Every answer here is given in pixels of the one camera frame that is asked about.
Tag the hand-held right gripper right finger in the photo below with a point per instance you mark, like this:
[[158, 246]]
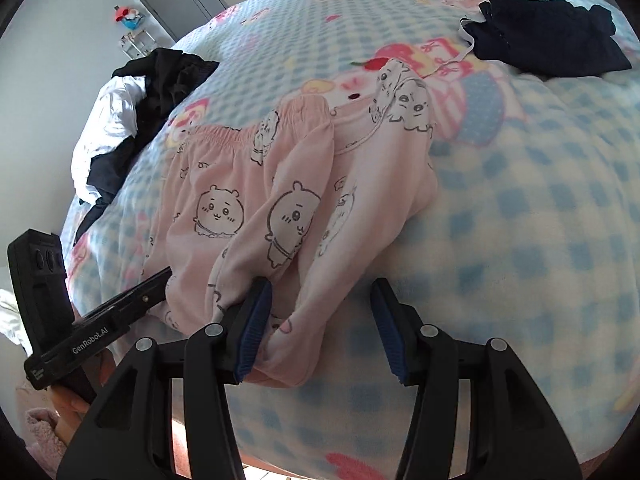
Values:
[[390, 330]]

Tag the crumpled black garment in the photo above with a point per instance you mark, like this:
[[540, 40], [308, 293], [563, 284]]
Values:
[[170, 80]]

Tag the small white rack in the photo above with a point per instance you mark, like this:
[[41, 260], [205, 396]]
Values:
[[137, 44]]

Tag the person's left hand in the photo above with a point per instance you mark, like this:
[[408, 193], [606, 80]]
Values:
[[70, 415]]

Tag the folded dark navy garment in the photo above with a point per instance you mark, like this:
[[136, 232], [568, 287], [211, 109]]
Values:
[[545, 35]]

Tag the crumpled navy garment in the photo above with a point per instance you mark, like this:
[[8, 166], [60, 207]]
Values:
[[112, 165]]

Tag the pink printed pajama pants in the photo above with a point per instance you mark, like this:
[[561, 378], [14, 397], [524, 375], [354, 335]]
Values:
[[300, 185]]

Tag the crumpled white garment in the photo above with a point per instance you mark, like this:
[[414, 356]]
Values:
[[110, 125]]

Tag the red and blue plush toy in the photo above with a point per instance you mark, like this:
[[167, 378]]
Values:
[[129, 17]]

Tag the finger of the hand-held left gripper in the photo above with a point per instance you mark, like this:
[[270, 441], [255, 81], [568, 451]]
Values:
[[145, 292]]

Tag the blue checked printed blanket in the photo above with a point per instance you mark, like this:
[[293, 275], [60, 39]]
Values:
[[525, 210]]

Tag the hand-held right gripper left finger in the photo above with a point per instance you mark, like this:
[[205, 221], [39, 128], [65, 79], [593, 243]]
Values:
[[255, 330]]

